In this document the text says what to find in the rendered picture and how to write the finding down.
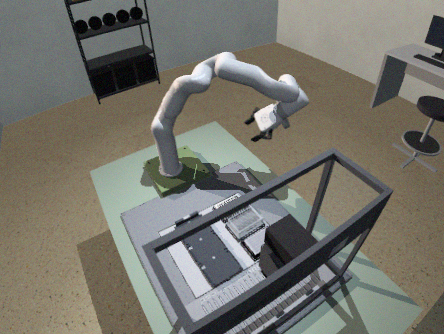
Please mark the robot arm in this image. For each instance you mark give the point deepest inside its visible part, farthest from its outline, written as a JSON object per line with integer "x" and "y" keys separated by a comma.
{"x": 228, "y": 69}

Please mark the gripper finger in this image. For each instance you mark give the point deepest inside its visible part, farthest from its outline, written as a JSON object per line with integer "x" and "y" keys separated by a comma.
{"x": 251, "y": 119}
{"x": 258, "y": 137}

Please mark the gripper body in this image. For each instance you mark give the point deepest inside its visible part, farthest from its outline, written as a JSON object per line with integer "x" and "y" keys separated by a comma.
{"x": 267, "y": 118}

